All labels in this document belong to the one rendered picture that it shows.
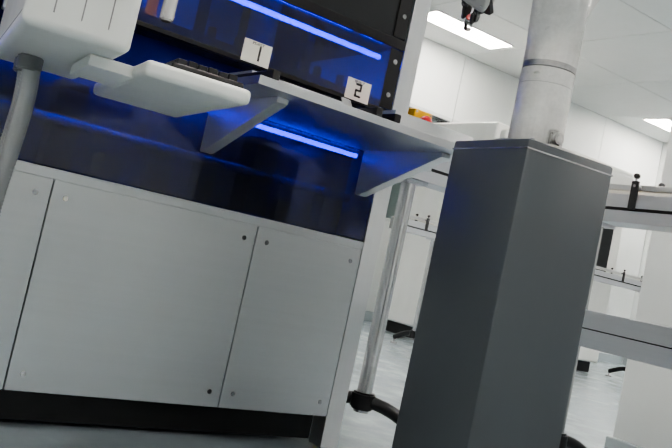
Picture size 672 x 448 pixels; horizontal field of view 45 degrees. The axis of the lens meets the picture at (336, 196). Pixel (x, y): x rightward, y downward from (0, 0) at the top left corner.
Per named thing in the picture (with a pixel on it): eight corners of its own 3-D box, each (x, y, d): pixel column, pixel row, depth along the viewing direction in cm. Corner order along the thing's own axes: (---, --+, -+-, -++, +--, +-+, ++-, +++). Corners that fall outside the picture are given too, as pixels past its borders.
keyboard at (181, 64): (119, 86, 180) (121, 76, 181) (179, 104, 187) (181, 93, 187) (171, 67, 145) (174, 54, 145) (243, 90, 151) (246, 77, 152)
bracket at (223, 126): (199, 151, 208) (210, 101, 209) (209, 154, 210) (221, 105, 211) (265, 153, 180) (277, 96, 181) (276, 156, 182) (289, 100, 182)
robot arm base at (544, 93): (594, 163, 179) (610, 81, 180) (530, 141, 170) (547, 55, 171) (533, 163, 195) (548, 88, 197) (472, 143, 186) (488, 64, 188)
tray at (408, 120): (316, 125, 224) (319, 113, 224) (389, 149, 238) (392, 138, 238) (393, 123, 195) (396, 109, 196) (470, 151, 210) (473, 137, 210)
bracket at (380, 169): (354, 194, 236) (363, 150, 237) (362, 196, 238) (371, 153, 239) (432, 201, 208) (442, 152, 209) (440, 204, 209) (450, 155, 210)
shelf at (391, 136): (168, 93, 211) (169, 86, 211) (377, 159, 250) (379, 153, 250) (258, 83, 171) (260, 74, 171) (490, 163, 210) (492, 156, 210)
